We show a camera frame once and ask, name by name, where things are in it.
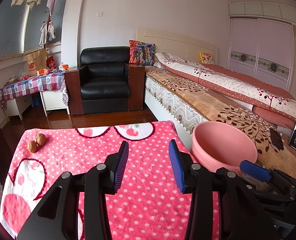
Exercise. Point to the cream bed headboard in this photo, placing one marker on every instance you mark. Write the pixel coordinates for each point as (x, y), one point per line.
(177, 45)

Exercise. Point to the colourful printed cushion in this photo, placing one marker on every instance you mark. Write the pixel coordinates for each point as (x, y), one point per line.
(141, 55)

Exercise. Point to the yellow flower pillow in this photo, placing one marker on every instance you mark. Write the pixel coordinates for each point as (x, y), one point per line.
(207, 58)

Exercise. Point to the blue plastic bin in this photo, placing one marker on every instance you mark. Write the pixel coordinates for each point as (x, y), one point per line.
(37, 102)

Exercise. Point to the white cabinet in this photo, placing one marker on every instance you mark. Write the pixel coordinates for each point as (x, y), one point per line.
(53, 100)

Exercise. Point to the checkered tablecloth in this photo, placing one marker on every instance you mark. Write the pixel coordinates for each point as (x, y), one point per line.
(33, 82)

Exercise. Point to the white tissue box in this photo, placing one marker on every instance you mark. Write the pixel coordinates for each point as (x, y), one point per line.
(13, 79)

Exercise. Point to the white tree print quilt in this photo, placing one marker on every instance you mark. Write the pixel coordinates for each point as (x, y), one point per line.
(225, 82)

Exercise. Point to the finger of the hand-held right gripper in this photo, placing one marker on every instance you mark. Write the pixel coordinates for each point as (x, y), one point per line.
(270, 197)
(255, 171)

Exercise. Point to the white drawer table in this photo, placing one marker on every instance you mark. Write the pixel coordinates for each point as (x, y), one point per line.
(18, 105)

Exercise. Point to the pink polka dot blanket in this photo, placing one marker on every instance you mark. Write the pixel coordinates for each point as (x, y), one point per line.
(75, 155)

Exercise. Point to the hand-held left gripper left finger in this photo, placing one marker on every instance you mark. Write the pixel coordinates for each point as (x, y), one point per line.
(120, 165)

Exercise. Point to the white sliding door wardrobe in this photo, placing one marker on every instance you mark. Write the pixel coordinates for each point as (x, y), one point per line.
(257, 42)

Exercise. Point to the brown paper bag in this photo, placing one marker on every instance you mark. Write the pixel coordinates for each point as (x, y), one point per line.
(35, 62)

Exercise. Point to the brown leaf pattern bedspread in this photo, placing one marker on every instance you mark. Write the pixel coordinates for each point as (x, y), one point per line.
(212, 110)

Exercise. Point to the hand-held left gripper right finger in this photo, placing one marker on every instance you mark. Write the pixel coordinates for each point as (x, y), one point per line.
(176, 165)

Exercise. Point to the white clothes on rack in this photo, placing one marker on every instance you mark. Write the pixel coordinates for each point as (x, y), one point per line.
(46, 32)

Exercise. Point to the black smartphone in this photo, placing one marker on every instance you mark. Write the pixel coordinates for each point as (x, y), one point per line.
(276, 138)

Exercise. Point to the orange white box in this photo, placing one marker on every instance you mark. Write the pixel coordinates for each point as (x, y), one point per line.
(64, 67)

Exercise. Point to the clear plastic bag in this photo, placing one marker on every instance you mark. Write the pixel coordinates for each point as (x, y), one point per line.
(23, 75)

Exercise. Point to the red bag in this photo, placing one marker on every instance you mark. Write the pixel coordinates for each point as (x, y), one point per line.
(51, 63)

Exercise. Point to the pink hanging cloth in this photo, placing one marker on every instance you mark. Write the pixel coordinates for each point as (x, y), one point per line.
(52, 1)

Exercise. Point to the pink plastic basin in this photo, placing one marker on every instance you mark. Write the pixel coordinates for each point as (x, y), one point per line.
(222, 142)

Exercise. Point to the wooden coat rack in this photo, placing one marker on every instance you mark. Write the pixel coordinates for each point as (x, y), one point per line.
(48, 17)

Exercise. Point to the grey roller blind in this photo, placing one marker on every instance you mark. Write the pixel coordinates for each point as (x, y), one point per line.
(5, 30)
(34, 30)

